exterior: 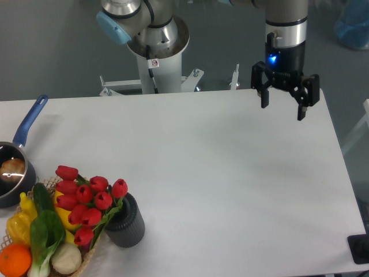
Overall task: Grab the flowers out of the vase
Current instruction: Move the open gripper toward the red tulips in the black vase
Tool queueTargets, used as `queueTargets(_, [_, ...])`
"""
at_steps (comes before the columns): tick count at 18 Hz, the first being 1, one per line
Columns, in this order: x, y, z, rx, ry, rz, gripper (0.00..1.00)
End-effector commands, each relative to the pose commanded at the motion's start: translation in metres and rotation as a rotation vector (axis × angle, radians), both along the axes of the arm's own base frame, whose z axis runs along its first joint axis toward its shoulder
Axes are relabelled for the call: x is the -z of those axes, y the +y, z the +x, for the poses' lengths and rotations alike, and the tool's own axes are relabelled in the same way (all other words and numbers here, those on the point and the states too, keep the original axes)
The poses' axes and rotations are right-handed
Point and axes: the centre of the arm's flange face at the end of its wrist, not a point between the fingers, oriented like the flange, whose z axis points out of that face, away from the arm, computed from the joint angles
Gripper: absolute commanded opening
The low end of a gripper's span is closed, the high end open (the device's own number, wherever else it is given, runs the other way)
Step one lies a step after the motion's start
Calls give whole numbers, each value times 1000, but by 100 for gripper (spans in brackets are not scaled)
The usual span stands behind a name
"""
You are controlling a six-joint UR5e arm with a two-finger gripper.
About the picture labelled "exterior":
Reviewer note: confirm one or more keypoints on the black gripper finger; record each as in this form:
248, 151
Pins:
306, 93
256, 83

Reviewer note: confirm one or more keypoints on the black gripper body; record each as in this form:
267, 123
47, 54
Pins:
284, 67

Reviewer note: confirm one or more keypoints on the red tulip bouquet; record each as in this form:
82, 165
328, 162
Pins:
90, 204

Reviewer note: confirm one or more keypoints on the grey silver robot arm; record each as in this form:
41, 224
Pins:
285, 21

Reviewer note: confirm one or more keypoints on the dark grey ribbed vase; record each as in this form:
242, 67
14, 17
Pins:
127, 227

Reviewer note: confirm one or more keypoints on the yellow pepper behind flowers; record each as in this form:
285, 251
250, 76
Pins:
70, 228

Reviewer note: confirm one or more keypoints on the blue transparent container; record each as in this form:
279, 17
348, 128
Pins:
351, 28

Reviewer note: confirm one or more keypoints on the black device at edge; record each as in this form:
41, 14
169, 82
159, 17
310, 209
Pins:
358, 245

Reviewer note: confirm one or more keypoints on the woven wicker basket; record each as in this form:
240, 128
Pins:
85, 255

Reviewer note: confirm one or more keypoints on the dark green cucumber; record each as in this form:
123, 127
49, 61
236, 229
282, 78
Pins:
42, 198

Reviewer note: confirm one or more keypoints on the green bok choy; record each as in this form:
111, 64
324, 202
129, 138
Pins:
46, 233

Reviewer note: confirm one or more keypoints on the brown food in pan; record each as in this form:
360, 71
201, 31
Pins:
12, 170

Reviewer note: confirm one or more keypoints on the beige round bun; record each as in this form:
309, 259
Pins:
67, 259

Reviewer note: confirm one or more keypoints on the yellow bell pepper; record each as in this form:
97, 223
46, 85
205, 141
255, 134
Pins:
18, 227

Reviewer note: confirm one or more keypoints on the orange fruit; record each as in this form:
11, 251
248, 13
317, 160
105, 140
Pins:
15, 260

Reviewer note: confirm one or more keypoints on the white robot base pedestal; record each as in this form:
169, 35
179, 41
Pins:
158, 53

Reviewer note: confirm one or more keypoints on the blue handled saucepan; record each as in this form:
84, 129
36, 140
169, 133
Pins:
10, 191

